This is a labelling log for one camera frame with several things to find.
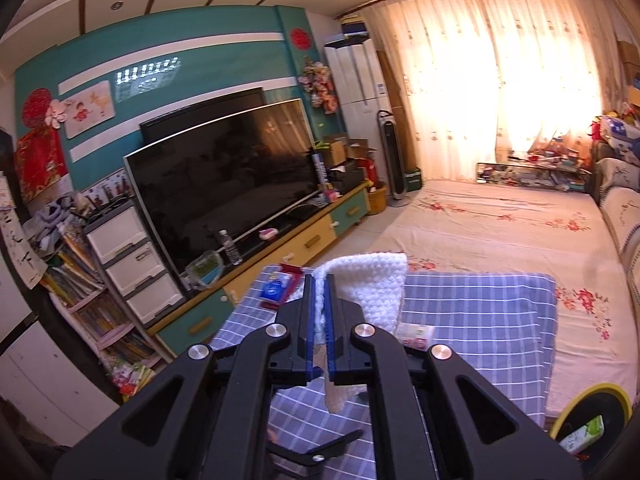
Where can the white standing air conditioner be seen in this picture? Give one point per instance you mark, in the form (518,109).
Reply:
(357,90)

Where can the white plastic drawer unit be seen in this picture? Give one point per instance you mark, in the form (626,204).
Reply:
(135,265)

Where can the red embroidered wall cloth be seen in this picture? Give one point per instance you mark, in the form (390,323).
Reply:
(40,165)

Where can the red canister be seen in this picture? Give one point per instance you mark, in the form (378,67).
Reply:
(371,170)

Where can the large curved television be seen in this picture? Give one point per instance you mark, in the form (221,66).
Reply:
(220,185)

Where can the black tube container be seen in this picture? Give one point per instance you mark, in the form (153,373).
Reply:
(319,170)

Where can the open cardboard boxes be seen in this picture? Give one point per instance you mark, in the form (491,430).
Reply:
(345,147)

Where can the embroidered beige curtains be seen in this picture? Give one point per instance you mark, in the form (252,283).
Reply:
(475,70)

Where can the pile of plush toys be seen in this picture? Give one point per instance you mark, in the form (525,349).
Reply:
(620,127)

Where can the round red paper decoration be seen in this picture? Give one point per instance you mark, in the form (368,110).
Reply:
(300,38)
(37,107)

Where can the teal yellow television cabinet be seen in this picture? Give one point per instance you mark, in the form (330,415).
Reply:
(300,247)

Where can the white tower fan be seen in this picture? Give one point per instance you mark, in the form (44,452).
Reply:
(392,160)

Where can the small green box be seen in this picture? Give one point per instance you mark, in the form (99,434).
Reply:
(413,180)

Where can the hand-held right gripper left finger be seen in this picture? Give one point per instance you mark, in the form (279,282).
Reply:
(310,330)

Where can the black yellow-rimmed trash bin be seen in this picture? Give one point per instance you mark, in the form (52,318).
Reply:
(600,400)

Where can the clear glass bowl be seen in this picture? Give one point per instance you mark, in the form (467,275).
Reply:
(205,267)

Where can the black flat television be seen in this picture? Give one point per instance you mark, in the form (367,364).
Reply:
(200,110)

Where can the star print bag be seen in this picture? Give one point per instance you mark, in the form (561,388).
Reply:
(620,132)

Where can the beige covered sofa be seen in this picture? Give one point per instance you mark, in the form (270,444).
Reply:
(622,200)

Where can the yellow basket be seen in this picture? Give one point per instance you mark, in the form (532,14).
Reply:
(377,199)

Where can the stacked cardboard boxes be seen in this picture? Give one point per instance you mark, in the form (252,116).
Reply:
(629,65)

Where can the small pink white object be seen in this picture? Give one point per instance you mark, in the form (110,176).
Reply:
(267,234)

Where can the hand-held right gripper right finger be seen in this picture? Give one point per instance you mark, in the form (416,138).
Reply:
(330,330)

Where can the blue tissue pack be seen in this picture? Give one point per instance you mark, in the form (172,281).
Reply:
(274,291)

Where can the red cloth mat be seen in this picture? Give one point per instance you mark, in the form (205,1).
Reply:
(292,272)

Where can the shelf of books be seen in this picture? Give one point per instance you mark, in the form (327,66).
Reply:
(85,300)

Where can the green floral drink carton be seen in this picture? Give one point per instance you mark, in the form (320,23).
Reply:
(582,434)

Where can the floral beige floor mat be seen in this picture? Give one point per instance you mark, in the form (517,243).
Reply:
(500,230)

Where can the cluttered glass low table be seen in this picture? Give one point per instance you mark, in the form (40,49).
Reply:
(530,172)

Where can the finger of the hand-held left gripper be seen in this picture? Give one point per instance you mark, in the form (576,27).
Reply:
(315,455)

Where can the blue checked tablecloth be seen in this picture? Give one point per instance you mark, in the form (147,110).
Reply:
(475,310)

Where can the white pink small packet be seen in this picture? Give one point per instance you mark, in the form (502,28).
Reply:
(415,336)

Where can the artificial flower bunch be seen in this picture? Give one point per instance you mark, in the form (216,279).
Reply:
(320,85)

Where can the clear water bottle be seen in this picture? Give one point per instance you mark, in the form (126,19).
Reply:
(230,249)

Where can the cartoon wall picture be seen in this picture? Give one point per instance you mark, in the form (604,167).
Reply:
(87,107)

